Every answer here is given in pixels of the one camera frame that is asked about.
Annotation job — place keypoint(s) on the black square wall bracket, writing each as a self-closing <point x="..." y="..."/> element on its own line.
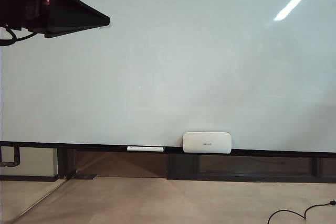
<point x="16" y="155"/>

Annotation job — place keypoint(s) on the white rectangular board eraser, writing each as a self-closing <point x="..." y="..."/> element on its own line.
<point x="207" y="142"/>

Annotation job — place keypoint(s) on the black baseboard strip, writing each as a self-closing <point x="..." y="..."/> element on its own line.
<point x="26" y="178"/>

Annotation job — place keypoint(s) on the white glass whiteboard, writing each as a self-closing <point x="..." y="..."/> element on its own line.
<point x="157" y="64"/>

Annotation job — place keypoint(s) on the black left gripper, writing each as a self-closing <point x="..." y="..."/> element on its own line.
<point x="23" y="1"/>

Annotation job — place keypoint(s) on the dark brown wall base panel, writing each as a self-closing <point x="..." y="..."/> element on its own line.
<point x="236" y="167"/>

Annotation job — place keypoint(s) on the white marker with black cap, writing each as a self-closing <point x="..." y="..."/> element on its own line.
<point x="144" y="149"/>

